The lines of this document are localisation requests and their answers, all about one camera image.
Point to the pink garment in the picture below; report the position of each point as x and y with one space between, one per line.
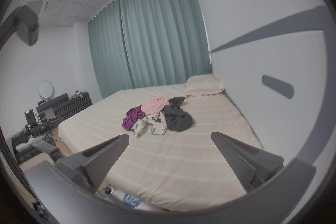
154 106

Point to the cream pillow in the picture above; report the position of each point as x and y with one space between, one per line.
203 85

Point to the white printed pyjama top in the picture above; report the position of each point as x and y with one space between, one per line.
157 125

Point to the round white mirror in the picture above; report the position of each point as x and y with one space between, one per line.
46 89

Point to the black garment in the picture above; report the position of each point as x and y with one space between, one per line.
178 119

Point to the grey bedside table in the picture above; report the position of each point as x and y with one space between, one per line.
208 68

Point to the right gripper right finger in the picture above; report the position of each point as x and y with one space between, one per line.
244 162

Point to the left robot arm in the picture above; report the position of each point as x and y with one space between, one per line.
44 145

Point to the bed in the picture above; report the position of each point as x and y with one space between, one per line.
183 160

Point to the dark grey chest of drawers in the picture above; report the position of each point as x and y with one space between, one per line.
68 106

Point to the blue-green curtain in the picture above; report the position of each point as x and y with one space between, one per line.
157 34

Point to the purple satin garment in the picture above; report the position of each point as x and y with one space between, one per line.
132 118

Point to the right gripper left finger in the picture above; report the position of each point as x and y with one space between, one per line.
97 165

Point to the crumpled pale cloth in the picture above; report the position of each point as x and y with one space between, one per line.
77 94

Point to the ceiling air conditioner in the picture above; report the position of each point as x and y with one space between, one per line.
39 3

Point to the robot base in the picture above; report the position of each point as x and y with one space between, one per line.
131 199

